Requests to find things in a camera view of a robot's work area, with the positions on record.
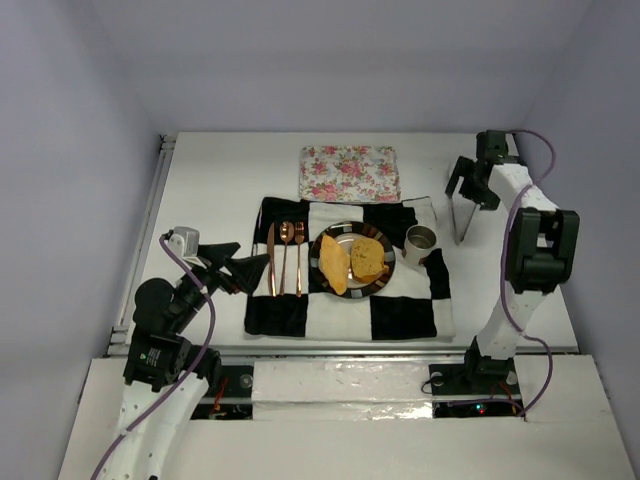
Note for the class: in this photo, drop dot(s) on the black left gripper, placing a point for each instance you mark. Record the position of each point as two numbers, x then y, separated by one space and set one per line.
215 268

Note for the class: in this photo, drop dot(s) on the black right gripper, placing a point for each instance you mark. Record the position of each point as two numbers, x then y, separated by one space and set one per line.
473 182

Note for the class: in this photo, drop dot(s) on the silver metal tongs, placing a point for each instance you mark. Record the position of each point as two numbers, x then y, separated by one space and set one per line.
462 212

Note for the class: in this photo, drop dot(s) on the light yellow bread slice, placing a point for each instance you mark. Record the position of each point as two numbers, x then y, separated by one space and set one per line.
334 263

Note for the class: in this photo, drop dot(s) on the brown crusted bread slice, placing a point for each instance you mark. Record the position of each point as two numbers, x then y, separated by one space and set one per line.
367 260

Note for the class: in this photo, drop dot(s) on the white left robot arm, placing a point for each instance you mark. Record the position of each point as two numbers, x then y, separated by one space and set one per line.
166 375

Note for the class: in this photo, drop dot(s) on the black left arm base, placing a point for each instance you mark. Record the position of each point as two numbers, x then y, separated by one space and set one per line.
230 388

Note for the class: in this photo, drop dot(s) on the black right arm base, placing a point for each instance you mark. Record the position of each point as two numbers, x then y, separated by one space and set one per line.
450 382

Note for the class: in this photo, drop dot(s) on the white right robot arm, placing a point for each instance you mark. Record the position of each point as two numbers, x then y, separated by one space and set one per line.
538 250

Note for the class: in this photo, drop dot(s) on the copper knife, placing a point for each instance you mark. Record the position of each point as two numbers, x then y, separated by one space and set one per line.
271 253

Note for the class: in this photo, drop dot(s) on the copper spoon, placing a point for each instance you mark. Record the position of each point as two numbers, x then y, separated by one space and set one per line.
286 232

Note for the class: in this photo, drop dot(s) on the copper fork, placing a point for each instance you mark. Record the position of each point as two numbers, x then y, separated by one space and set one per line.
299 239

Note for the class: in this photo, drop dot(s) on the white mug with metal interior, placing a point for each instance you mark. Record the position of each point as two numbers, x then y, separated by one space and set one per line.
420 242

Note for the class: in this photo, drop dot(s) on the round plate with patterned rim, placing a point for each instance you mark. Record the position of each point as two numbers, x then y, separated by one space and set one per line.
346 234

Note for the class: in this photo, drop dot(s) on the black white checkered cloth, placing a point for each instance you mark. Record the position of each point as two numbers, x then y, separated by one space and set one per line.
415 304

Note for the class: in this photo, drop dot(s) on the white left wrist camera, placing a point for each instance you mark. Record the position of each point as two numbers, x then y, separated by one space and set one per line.
183 242

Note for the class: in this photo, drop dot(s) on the aluminium rail frame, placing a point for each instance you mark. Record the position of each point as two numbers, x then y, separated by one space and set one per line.
215 181

